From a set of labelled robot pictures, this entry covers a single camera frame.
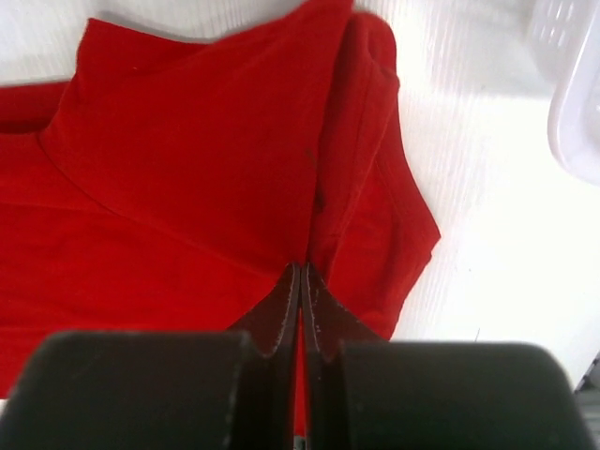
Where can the white plastic basket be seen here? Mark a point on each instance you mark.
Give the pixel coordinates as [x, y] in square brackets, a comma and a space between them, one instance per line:
[563, 37]

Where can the red t shirt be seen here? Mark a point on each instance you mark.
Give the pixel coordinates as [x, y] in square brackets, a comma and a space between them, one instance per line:
[167, 185]

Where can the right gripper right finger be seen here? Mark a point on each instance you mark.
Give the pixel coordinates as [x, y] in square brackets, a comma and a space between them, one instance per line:
[364, 392]

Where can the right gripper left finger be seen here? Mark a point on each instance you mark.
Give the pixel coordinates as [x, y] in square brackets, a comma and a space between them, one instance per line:
[140, 390]

